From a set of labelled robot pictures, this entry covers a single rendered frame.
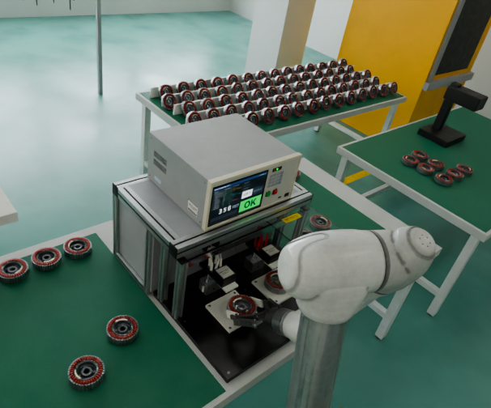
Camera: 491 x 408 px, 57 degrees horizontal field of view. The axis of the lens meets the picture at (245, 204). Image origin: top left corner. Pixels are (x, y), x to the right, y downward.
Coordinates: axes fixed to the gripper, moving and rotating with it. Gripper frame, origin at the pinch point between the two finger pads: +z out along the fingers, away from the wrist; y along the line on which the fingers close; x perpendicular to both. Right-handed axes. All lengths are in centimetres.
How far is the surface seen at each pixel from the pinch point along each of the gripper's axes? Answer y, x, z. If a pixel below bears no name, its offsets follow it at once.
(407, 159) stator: 183, 17, 38
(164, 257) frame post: -20.2, 25.9, 11.4
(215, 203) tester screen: -5.1, 42.2, -4.9
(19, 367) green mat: -72, 5, 26
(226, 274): -0.2, 12.7, 5.3
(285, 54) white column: 310, 121, 254
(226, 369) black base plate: -17.6, -13.1, -8.6
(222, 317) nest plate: -5.7, -3.0, 6.0
